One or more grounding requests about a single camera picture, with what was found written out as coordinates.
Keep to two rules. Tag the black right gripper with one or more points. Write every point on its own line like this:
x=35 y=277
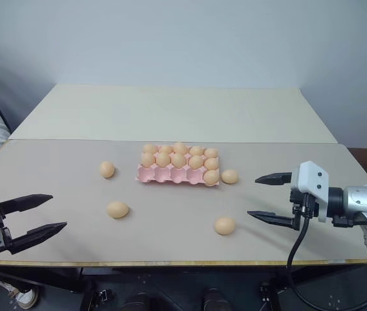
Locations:
x=299 y=207

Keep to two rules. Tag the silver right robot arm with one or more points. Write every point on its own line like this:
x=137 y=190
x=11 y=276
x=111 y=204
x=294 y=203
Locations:
x=364 y=202

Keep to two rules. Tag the pink egg tray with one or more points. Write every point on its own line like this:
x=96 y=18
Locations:
x=170 y=175

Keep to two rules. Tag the tan egg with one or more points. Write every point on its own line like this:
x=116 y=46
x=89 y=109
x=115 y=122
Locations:
x=149 y=148
x=117 y=209
x=211 y=152
x=166 y=149
x=147 y=159
x=162 y=159
x=195 y=161
x=180 y=148
x=107 y=169
x=229 y=176
x=225 y=225
x=211 y=163
x=196 y=150
x=178 y=160
x=211 y=177

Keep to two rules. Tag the white sneaker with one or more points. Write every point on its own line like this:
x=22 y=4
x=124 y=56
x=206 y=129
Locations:
x=28 y=298

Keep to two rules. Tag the black table leg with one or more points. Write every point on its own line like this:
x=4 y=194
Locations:
x=100 y=288

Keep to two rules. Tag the dark rounded shape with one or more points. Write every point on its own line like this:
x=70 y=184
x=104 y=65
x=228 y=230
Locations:
x=214 y=299
x=142 y=303

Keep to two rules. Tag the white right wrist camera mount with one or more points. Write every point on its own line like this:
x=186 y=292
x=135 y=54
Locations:
x=314 y=178

